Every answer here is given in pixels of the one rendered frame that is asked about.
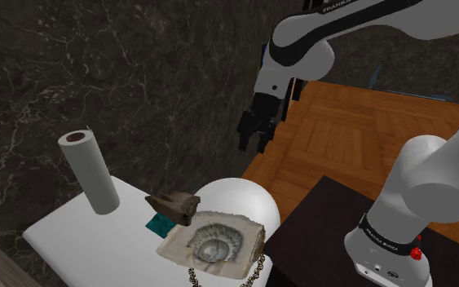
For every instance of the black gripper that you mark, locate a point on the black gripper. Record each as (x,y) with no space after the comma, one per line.
(265,106)

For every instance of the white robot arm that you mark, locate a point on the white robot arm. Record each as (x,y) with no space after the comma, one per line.
(432,187)

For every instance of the brown rock-shaped object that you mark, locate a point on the brown rock-shaped object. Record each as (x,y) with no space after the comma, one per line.
(175,206)

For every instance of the dark robot stand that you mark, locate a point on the dark robot stand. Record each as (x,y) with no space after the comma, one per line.
(316,238)

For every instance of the teal flat object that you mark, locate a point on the teal flat object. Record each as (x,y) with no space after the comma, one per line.
(159,226)

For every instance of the white paper towel roll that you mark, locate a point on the white paper towel roll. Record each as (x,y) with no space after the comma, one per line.
(92,175)

